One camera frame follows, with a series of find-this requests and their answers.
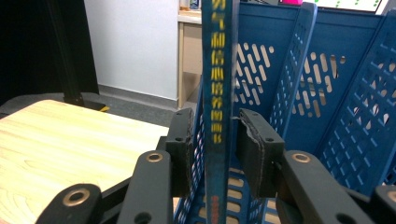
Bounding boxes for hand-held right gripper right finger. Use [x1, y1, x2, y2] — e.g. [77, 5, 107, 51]
[235, 107, 286, 200]

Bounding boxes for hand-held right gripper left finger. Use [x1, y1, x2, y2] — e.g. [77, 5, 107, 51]
[164, 107, 195, 198]

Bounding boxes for blue picture book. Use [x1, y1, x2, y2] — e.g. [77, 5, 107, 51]
[201, 0, 241, 224]

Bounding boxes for blue plastic file rack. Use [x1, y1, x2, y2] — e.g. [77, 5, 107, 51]
[172, 1, 396, 224]

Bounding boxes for beige desk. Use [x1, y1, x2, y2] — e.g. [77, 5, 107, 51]
[177, 8, 204, 108]

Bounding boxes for black yellow striped stand base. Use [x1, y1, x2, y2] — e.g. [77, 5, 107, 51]
[64, 92, 110, 112]

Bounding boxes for white panel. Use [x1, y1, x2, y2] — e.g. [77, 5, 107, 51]
[83, 0, 180, 101]

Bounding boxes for pink object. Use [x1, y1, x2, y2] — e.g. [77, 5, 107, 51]
[278, 0, 304, 7]

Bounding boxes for small bottles on desk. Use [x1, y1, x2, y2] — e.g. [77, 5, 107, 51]
[179, 0, 202, 12]

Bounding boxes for black curtain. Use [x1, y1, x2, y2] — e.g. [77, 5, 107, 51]
[0, 0, 99, 106]

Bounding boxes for black stand post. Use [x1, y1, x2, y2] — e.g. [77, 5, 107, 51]
[46, 0, 85, 105]

